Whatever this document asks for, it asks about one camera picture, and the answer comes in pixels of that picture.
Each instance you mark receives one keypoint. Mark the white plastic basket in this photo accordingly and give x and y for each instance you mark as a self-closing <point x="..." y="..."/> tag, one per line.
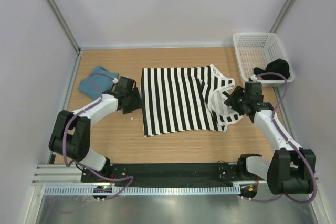
<point x="256" y="49"/>

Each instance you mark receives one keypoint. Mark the white slotted cable duct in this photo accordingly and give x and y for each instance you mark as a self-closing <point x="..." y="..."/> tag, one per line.
<point x="136" y="191"/>

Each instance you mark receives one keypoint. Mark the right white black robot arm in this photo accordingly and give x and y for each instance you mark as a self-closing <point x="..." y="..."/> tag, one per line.
<point x="291" y="170"/>

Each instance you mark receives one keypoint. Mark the black white striped tank top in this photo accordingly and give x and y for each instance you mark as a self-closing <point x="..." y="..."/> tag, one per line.
<point x="186" y="98"/>

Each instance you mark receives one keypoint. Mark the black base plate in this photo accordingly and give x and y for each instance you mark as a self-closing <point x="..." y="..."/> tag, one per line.
<point x="183" y="175"/>

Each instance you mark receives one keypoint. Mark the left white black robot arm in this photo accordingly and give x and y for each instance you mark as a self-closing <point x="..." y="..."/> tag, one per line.
<point x="71" y="134"/>

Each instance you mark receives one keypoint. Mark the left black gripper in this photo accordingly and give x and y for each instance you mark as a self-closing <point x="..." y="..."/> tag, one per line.
<point x="137" y="104"/>

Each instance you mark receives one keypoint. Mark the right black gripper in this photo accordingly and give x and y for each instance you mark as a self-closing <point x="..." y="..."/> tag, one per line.
<point x="232" y="100"/>

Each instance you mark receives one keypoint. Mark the teal tank top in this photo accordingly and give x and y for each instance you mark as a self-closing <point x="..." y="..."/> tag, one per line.
<point x="99" y="81"/>

